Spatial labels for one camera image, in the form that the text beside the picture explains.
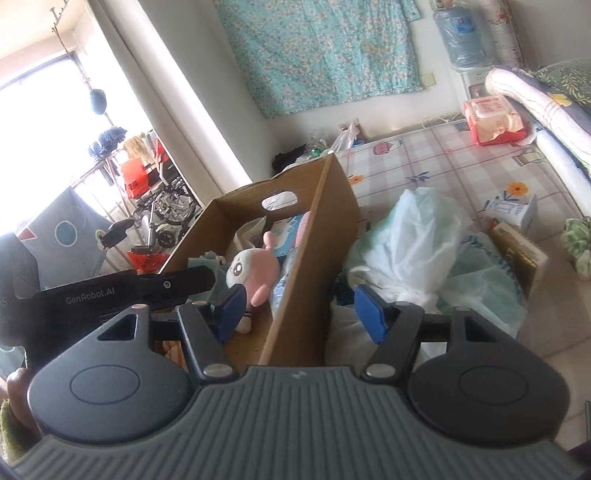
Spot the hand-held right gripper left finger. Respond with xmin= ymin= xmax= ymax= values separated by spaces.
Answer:
xmin=95 ymin=284 xmax=249 ymax=382

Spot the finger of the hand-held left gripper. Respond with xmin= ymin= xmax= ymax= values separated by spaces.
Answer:
xmin=136 ymin=267 xmax=217 ymax=302

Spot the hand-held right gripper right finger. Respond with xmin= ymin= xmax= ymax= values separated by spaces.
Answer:
xmin=355 ymin=284 xmax=493 ymax=381

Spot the teal checkered towel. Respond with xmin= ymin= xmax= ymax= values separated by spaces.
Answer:
xmin=187 ymin=251 xmax=228 ymax=278

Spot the pink plush toy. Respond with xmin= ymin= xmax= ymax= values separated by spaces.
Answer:
xmin=225 ymin=229 xmax=283 ymax=334

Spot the brown cardboard box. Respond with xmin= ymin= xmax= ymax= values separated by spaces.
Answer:
xmin=159 ymin=154 xmax=362 ymax=368

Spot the cream soft cloth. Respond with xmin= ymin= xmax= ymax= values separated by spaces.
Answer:
xmin=228 ymin=216 xmax=269 ymax=265

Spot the orange checkered cloth doll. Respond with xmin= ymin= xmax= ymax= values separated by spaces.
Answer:
xmin=154 ymin=339 xmax=191 ymax=371

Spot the light blue tissue pack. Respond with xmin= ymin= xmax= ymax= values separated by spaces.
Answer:
xmin=270 ymin=213 xmax=306 ymax=257

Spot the pink fluffy cloth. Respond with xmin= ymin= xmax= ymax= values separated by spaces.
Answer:
xmin=293 ymin=211 xmax=313 ymax=248

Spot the person's left hand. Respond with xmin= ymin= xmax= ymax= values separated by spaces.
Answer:
xmin=6 ymin=367 xmax=38 ymax=433

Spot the pale printed plastic bag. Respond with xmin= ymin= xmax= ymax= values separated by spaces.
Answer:
xmin=323 ymin=301 xmax=387 ymax=366

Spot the red basin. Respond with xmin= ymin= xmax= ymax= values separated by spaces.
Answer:
xmin=126 ymin=248 xmax=172 ymax=276

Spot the wheelchair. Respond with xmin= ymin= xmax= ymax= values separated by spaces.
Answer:
xmin=98 ymin=174 xmax=205 ymax=251

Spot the grey cloth with coloured shapes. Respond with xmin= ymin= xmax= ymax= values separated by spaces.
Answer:
xmin=20 ymin=188 xmax=112 ymax=278

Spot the red plastic bag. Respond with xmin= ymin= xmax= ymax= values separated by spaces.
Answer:
xmin=120 ymin=156 xmax=151 ymax=200

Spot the knotted white plastic bag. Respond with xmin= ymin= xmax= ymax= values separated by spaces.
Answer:
xmin=433 ymin=230 xmax=528 ymax=341

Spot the metal drying rack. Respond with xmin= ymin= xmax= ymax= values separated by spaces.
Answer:
xmin=68 ymin=158 xmax=136 ymax=219

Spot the beige hanging cloth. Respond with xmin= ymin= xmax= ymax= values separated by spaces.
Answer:
xmin=123 ymin=133 xmax=149 ymax=161

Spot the gold and brown box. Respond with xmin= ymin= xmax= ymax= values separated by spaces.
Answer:
xmin=488 ymin=221 xmax=549 ymax=299

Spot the blue hanging cloth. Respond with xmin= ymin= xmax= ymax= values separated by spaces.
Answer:
xmin=88 ymin=126 xmax=126 ymax=161

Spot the black bag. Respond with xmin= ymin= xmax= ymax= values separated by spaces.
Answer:
xmin=272 ymin=145 xmax=308 ymax=172

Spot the small white carton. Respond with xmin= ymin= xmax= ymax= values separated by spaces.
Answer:
xmin=482 ymin=193 xmax=539 ymax=232

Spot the white floor plastic bag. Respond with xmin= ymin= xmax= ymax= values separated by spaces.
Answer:
xmin=329 ymin=122 xmax=359 ymax=151

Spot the white curtain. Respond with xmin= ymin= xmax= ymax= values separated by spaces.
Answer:
xmin=98 ymin=0 xmax=253 ymax=209

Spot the black hanging pouch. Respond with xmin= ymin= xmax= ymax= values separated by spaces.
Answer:
xmin=89 ymin=88 xmax=109 ymax=117

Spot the green and white knit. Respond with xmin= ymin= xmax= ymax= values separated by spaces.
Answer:
xmin=562 ymin=216 xmax=591 ymax=271

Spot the pink wet wipes pack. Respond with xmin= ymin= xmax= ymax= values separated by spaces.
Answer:
xmin=462 ymin=94 xmax=530 ymax=147

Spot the white quilted mattress pad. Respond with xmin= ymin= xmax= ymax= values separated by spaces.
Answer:
xmin=534 ymin=130 xmax=591 ymax=205

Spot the white rolled quilt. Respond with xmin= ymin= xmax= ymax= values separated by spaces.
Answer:
xmin=484 ymin=66 xmax=591 ymax=163

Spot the metal hook rack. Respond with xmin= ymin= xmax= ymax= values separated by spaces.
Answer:
xmin=50 ymin=0 xmax=89 ymax=71

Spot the grey flower printed blanket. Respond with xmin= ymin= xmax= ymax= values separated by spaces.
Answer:
xmin=507 ymin=66 xmax=591 ymax=182

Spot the blue water bottle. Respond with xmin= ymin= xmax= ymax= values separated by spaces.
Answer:
xmin=431 ymin=7 xmax=495 ymax=71

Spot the green floral pillow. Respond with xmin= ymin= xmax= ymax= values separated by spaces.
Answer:
xmin=532 ymin=59 xmax=591 ymax=105

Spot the rolled printed floor mat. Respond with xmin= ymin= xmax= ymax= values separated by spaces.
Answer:
xmin=484 ymin=0 xmax=526 ymax=71

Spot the white power cable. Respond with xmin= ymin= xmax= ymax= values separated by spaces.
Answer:
xmin=422 ymin=113 xmax=468 ymax=128

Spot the teal floral wall cloth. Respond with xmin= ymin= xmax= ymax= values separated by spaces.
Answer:
xmin=214 ymin=0 xmax=426 ymax=119

